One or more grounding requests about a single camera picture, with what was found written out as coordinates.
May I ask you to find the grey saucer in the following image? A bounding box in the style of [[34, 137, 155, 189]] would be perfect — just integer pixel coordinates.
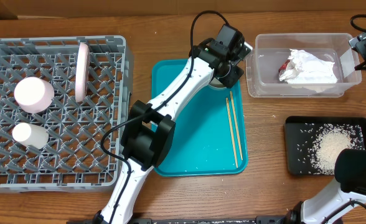
[[208, 78, 227, 91]]

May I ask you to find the wooden chopstick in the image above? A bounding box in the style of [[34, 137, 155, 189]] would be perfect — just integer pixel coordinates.
[[230, 91, 243, 160], [225, 97, 238, 168]]

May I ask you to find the red snack wrapper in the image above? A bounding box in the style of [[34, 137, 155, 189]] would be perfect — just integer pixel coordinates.
[[278, 60, 290, 81]]

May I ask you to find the white napkin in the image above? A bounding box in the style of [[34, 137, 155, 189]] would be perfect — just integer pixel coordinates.
[[281, 49, 338, 93]]

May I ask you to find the pile of rice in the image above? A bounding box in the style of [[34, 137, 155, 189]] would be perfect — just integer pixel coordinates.
[[294, 123, 365, 175]]

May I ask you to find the large white plate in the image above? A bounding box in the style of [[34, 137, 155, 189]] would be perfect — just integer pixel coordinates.
[[75, 43, 90, 102]]

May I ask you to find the white cup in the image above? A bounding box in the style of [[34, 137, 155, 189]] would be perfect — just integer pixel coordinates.
[[12, 123, 49, 149]]

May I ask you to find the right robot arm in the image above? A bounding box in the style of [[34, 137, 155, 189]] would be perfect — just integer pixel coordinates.
[[277, 26, 366, 223]]

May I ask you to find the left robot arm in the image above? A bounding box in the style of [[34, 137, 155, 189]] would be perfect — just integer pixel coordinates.
[[93, 21, 253, 223]]

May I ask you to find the grey dishwasher rack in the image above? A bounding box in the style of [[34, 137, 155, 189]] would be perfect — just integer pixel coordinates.
[[0, 35, 134, 192]]

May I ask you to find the clear plastic bin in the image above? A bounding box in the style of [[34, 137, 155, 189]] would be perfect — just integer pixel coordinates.
[[246, 33, 362, 98]]

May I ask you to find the teal plastic tray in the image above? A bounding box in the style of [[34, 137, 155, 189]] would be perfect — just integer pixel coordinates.
[[151, 58, 249, 178]]

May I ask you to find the black tray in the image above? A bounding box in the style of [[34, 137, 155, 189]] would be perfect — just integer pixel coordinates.
[[284, 116, 366, 176]]

